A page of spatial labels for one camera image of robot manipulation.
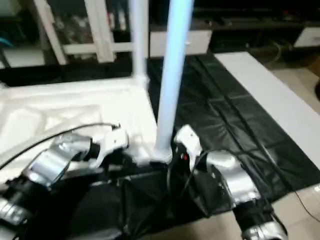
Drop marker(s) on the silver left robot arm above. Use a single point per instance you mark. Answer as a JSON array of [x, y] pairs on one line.
[[55, 160]]

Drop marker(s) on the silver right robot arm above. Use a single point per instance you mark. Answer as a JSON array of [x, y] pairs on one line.
[[232, 180]]

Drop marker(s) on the black mat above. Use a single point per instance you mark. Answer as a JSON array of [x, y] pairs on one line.
[[225, 125]]

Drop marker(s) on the white flat board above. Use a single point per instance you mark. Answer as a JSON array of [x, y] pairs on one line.
[[270, 95]]

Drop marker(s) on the white drawer unit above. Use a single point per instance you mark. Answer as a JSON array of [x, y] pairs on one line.
[[197, 42]]

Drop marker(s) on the white glass door cabinet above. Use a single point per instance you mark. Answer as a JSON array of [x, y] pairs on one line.
[[85, 30]]

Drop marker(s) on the light blue stand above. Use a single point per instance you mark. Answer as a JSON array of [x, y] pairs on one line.
[[5, 42]]

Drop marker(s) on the white low cabinet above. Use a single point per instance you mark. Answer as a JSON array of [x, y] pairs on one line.
[[307, 37]]

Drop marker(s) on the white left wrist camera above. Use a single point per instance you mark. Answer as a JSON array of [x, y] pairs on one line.
[[112, 142]]

